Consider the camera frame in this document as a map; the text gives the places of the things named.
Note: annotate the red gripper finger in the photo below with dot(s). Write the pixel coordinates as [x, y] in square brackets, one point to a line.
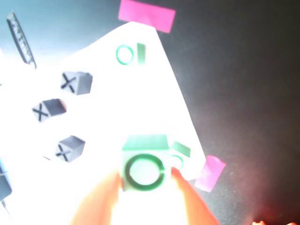
[192, 201]
[98, 201]

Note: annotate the green cube with circle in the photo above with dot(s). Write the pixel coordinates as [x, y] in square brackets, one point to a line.
[141, 54]
[145, 145]
[182, 148]

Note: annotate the black cube with cross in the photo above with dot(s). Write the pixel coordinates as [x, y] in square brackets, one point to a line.
[50, 109]
[78, 82]
[70, 148]

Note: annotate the white numbered grid sheet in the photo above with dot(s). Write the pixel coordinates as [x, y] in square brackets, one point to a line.
[140, 105]

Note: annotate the purple tape piece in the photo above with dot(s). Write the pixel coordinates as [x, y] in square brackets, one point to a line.
[209, 173]
[146, 15]

